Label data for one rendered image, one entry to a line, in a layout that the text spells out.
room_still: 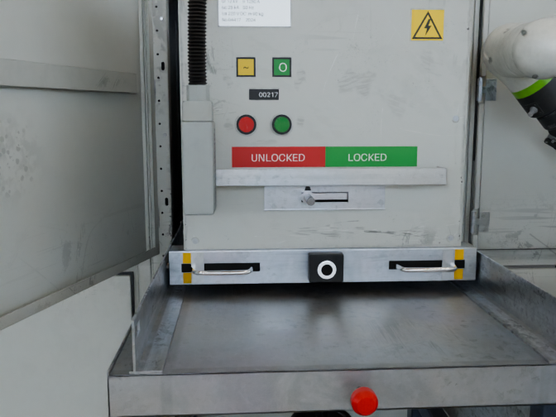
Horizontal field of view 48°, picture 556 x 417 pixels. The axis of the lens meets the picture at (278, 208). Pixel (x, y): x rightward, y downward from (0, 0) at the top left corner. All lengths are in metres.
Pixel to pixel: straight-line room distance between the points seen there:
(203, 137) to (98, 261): 0.43
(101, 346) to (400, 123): 0.85
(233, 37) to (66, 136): 0.35
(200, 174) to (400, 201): 0.36
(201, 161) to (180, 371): 0.33
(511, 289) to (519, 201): 0.53
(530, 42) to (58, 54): 0.82
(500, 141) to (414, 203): 0.44
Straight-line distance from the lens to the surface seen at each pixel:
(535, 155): 1.55
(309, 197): 1.03
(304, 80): 1.07
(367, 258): 1.11
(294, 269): 1.09
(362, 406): 0.78
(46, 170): 1.13
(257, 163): 1.07
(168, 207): 1.43
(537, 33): 1.21
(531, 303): 0.99
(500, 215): 1.53
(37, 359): 1.57
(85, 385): 1.57
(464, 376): 0.85
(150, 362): 0.82
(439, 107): 1.12
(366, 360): 0.83
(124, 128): 1.36
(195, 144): 0.96
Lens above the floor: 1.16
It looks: 9 degrees down
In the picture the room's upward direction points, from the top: straight up
